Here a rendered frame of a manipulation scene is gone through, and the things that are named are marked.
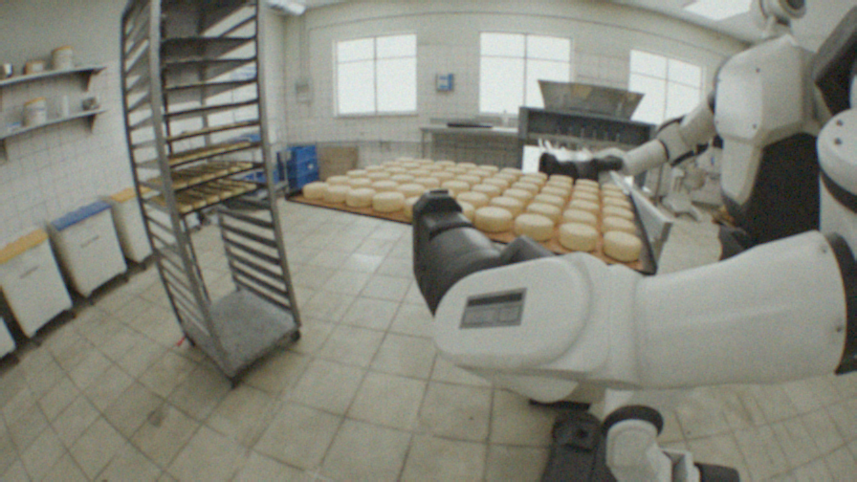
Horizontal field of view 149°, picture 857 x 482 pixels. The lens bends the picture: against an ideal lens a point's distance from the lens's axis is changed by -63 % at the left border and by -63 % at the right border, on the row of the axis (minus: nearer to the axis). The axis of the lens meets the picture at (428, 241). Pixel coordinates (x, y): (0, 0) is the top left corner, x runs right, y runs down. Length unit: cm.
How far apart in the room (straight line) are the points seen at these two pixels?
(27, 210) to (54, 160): 53
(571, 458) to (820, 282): 106
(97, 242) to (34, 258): 60
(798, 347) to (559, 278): 13
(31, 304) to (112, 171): 165
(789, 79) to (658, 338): 41
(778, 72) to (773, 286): 38
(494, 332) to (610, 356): 6
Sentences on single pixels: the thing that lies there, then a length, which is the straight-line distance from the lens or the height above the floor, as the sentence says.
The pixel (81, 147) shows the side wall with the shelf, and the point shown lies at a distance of 382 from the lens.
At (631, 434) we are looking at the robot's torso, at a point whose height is 61.
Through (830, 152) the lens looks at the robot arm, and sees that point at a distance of 20.
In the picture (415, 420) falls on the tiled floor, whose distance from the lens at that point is 141.
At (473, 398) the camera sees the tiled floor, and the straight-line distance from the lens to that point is 149.
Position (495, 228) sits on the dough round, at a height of 101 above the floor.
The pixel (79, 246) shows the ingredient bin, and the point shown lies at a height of 51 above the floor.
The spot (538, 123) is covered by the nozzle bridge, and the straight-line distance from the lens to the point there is 170.
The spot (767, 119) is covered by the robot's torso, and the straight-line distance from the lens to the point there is 51.
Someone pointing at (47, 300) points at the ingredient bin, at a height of 27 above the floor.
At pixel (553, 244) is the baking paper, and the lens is 41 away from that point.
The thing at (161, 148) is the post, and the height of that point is 112.
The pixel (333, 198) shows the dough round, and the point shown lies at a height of 101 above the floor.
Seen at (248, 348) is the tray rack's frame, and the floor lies 15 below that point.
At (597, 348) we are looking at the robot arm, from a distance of 16.
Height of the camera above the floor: 116
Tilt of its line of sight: 24 degrees down
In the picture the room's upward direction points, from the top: straight up
